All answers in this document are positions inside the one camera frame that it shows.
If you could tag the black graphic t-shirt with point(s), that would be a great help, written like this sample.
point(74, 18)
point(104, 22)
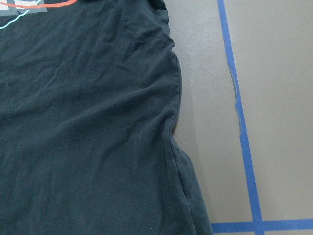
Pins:
point(90, 93)

